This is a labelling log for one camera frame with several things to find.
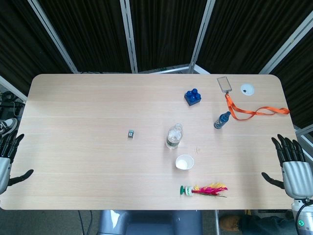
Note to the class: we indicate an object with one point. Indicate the brown shoe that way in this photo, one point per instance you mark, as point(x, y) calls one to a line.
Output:
point(230, 223)

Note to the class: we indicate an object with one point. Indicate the transparent plastic water bottle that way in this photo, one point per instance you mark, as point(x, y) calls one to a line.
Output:
point(174, 137)

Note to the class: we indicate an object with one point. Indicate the blue jeans leg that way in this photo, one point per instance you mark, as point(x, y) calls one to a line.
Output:
point(264, 224)

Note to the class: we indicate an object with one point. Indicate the grey and white sneaker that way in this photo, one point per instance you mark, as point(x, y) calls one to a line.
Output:
point(8, 124)

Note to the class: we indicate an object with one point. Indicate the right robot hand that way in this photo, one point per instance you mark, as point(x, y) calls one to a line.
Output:
point(297, 176)

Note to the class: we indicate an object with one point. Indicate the small blue bottle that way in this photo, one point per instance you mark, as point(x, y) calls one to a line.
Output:
point(220, 122)

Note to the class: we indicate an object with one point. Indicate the black folding partition screen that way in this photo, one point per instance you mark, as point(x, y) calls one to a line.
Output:
point(85, 31)

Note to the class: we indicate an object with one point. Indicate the blue toy building block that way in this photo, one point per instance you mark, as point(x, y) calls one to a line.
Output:
point(193, 98)

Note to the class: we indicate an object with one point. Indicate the clear badge holder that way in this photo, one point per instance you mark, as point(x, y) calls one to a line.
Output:
point(223, 84)

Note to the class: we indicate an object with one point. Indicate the small grey-green box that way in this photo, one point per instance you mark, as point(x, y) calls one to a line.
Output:
point(131, 134)

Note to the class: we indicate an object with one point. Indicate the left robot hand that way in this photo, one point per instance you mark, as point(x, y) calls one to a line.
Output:
point(5, 169)

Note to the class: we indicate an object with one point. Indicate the white paper cup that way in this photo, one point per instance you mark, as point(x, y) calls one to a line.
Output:
point(184, 162)

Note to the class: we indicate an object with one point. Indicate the white table leg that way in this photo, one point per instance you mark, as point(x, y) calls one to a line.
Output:
point(217, 222)

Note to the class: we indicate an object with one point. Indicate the blue-grey robot torso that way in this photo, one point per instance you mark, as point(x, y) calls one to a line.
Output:
point(146, 222)

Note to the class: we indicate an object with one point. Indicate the colourful feather shuttlecock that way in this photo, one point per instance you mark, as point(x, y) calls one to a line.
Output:
point(207, 190)

